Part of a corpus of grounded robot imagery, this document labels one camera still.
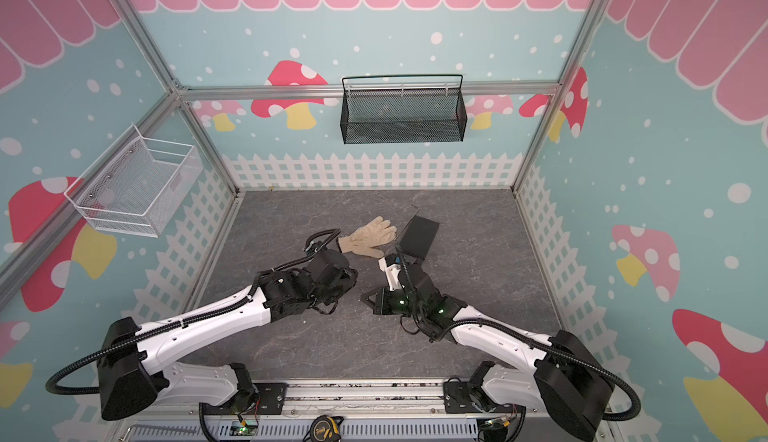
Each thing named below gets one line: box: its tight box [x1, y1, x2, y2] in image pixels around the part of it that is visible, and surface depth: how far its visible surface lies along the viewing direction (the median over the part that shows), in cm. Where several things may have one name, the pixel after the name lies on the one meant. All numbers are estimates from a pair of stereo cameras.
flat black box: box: [399, 215, 440, 261], surface depth 111 cm
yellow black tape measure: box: [310, 415, 345, 442], surface depth 70 cm
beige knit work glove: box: [338, 216, 397, 258], surface depth 108 cm
